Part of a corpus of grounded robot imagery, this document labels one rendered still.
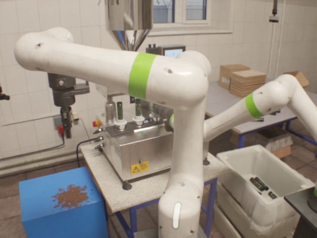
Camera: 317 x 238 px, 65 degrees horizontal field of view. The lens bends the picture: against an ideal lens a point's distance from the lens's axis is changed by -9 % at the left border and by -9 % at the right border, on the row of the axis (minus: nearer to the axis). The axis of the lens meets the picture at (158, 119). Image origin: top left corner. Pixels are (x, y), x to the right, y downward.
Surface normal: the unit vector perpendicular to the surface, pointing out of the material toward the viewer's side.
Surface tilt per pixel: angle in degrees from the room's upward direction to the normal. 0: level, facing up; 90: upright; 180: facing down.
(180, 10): 90
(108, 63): 60
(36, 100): 90
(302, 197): 0
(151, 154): 90
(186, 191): 9
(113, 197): 0
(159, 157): 90
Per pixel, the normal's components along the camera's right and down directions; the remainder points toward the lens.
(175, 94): -0.25, 0.47
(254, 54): 0.46, 0.36
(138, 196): 0.00, -0.91
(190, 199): 0.22, -0.87
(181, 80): -0.14, 0.00
